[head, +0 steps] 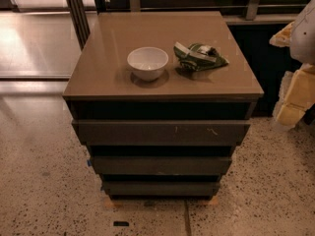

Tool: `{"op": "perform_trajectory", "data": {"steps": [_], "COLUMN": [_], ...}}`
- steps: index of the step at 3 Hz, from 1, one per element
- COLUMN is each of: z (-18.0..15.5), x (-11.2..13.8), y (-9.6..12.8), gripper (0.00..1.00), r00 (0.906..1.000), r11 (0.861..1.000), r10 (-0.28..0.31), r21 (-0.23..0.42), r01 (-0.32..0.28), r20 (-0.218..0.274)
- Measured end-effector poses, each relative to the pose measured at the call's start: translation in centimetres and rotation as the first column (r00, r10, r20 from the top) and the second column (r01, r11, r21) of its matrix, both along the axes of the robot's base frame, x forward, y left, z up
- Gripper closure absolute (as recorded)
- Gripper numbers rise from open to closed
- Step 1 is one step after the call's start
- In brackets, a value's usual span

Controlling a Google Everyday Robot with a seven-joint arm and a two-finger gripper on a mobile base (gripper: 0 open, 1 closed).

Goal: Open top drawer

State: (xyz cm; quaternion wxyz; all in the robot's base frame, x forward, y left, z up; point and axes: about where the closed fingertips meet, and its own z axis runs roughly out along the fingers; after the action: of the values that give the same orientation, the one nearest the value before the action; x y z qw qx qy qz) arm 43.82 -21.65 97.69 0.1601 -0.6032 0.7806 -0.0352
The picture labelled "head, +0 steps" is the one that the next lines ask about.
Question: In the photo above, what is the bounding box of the metal railing frame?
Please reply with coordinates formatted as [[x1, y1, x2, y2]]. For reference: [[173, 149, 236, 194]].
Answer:
[[67, 0, 310, 45]]

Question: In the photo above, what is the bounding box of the white ceramic bowl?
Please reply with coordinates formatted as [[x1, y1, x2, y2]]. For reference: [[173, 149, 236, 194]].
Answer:
[[127, 47, 168, 82]]

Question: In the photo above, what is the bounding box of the black tape floor marker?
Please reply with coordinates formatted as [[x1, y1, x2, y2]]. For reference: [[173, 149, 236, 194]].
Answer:
[[113, 221, 129, 227]]

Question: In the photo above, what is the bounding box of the grey drawer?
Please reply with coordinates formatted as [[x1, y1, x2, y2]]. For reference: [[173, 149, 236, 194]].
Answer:
[[72, 120, 250, 147], [102, 181, 221, 196], [91, 156, 231, 175]]

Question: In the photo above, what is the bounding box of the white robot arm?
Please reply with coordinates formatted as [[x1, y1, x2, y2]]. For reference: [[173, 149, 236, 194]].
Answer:
[[269, 0, 315, 129]]

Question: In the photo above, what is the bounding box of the brown drawer cabinet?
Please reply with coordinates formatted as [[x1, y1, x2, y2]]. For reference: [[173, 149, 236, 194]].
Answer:
[[62, 11, 265, 202]]

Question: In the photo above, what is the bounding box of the green crumpled snack bag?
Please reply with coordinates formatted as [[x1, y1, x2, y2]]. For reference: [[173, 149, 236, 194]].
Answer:
[[173, 42, 229, 72]]

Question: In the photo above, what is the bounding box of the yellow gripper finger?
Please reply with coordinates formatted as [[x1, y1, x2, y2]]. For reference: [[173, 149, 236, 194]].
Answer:
[[276, 64, 315, 127], [269, 23, 293, 47]]

